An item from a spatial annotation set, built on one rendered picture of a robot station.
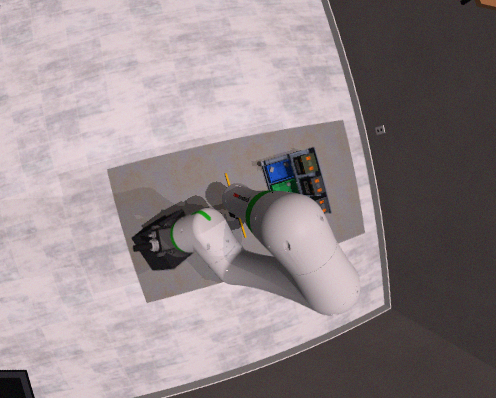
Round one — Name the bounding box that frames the green bin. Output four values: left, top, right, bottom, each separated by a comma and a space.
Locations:
270, 179, 299, 194

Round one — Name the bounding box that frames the blue open bin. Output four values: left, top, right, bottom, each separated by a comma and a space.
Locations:
265, 159, 294, 183

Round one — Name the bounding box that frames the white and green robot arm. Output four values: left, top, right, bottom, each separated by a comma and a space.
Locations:
133, 183, 360, 316

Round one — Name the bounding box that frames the grey metal shelf frame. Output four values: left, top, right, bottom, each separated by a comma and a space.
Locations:
260, 147, 332, 213

